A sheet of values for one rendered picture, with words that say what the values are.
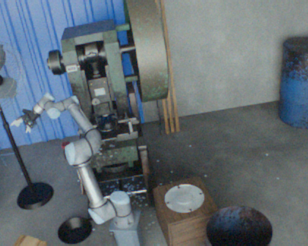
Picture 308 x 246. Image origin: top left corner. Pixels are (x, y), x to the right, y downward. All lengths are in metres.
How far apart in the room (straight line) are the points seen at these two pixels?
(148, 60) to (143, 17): 0.27
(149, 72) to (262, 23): 2.17
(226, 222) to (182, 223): 0.31
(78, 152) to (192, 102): 2.39
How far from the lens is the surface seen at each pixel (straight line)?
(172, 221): 2.38
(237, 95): 4.28
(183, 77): 3.97
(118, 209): 2.13
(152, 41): 2.13
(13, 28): 3.72
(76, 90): 2.50
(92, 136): 2.02
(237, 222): 2.41
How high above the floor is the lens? 2.11
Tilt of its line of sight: 35 degrees down
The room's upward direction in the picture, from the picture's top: 11 degrees counter-clockwise
